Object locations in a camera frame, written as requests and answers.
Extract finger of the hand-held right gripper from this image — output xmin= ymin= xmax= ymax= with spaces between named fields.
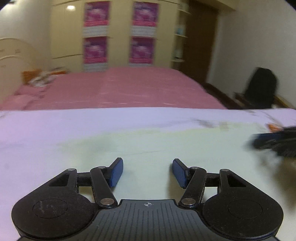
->
xmin=252 ymin=133 xmax=284 ymax=149

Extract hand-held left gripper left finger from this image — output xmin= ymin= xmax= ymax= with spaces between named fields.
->
xmin=47 ymin=158 xmax=124 ymax=207

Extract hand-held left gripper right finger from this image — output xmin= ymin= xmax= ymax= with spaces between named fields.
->
xmin=172 ymin=159 xmax=249 ymax=208

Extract light green sweater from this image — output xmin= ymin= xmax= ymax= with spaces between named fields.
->
xmin=42 ymin=124 xmax=296 ymax=241

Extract crumpled clothes on bed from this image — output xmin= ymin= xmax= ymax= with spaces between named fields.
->
xmin=30 ymin=70 xmax=57 ymax=88

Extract wooden furniture edge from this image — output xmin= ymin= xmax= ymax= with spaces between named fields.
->
xmin=273 ymin=95 xmax=292 ymax=109

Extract black chair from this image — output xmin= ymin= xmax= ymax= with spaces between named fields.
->
xmin=244 ymin=67 xmax=278 ymax=109

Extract pink bed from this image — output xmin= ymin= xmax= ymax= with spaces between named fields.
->
xmin=0 ymin=67 xmax=228 ymax=111

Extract lilac floral bedsheet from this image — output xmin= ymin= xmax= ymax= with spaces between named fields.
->
xmin=0 ymin=108 xmax=296 ymax=241

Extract brown wooden door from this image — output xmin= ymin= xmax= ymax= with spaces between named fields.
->
xmin=183 ymin=0 xmax=219 ymax=84

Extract cream corner shelf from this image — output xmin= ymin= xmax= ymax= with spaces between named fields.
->
xmin=171 ymin=0 xmax=192 ymax=70

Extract orange patterned cloth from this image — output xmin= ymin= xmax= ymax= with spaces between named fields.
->
xmin=22 ymin=69 xmax=42 ymax=84

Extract cream wardrobe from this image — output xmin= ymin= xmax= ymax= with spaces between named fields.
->
xmin=51 ymin=0 xmax=185 ymax=73

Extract cream curved headboard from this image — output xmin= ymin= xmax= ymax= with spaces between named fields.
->
xmin=0 ymin=38 xmax=38 ymax=105

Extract magenta wall poster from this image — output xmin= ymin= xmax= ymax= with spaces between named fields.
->
xmin=83 ymin=37 xmax=109 ymax=72
xmin=132 ymin=2 xmax=160 ymax=39
xmin=83 ymin=1 xmax=110 ymax=38
xmin=129 ymin=37 xmax=155 ymax=68

